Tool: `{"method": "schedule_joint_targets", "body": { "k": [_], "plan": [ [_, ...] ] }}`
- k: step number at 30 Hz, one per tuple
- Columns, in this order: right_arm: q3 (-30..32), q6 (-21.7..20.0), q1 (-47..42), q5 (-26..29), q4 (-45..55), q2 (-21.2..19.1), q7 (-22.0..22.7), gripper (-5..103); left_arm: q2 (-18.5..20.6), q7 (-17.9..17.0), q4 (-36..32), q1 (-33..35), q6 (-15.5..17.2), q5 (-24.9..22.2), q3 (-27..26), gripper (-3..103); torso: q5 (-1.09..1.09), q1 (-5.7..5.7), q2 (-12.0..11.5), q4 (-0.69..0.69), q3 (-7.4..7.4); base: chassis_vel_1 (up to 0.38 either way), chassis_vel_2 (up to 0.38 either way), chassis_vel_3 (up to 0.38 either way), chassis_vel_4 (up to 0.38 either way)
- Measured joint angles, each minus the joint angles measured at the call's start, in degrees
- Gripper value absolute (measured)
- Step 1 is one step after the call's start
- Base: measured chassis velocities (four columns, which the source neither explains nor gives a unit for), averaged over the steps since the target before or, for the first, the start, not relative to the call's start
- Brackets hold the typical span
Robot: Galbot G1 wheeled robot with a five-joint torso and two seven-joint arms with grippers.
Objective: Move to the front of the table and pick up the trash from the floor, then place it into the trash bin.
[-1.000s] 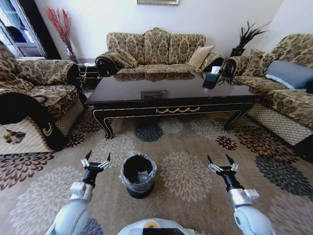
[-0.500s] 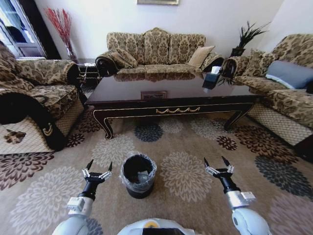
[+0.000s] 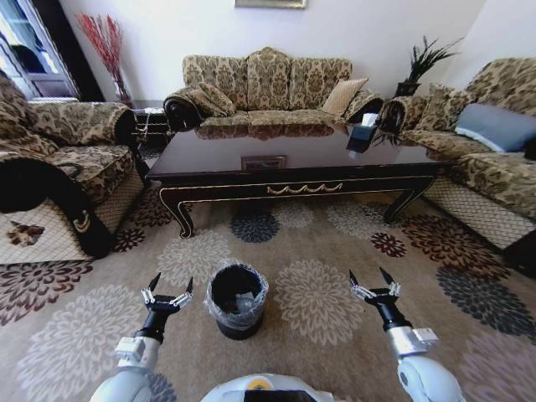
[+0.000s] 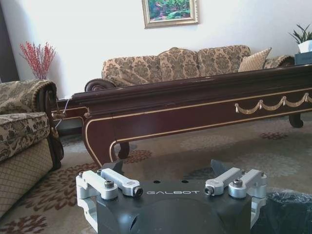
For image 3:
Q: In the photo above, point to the red branch decoration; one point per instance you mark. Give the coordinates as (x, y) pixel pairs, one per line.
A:
(106, 50)

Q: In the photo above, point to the dark wooden coffee table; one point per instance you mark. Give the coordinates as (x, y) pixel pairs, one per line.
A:
(289, 163)

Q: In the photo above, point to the patterned sofa with grey cushion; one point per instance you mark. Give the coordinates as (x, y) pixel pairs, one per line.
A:
(481, 167)

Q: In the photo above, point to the floral patterned carpet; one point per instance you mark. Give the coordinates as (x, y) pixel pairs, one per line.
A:
(293, 301)

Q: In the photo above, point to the patterned armchair with dark arm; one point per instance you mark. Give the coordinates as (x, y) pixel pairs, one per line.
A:
(54, 167)

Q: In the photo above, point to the patterned cushion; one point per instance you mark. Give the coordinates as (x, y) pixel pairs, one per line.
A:
(218, 98)
(444, 106)

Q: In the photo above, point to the white robot front shell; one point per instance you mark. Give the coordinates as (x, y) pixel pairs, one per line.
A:
(268, 389)

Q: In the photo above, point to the black trash bin with liner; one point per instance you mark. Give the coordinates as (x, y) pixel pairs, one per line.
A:
(236, 299)

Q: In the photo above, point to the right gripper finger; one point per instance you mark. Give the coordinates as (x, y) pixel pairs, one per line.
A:
(390, 282)
(358, 287)

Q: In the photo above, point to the beige square cushion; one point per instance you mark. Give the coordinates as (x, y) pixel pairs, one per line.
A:
(343, 97)

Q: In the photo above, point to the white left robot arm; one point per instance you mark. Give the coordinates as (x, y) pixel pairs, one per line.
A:
(125, 368)

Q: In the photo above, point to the dark side table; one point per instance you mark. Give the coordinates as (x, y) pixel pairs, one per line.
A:
(148, 121)

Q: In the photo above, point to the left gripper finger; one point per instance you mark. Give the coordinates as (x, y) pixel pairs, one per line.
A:
(150, 289)
(185, 293)

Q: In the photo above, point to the dark framed window door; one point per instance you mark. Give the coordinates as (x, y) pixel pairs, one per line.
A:
(42, 48)

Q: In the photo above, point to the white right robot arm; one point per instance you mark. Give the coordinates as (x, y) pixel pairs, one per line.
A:
(423, 368)

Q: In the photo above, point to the grey cushion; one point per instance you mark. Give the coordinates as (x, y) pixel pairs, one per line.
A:
(496, 125)

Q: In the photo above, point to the patterned three-seat sofa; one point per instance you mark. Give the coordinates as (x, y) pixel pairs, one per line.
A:
(268, 90)

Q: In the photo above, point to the framed wall picture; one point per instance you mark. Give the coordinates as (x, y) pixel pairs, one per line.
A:
(270, 3)

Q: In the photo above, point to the dark feather plant in pot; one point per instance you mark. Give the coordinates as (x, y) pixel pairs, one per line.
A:
(423, 63)

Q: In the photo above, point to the black tissue box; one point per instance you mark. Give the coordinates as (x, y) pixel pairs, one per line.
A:
(362, 132)

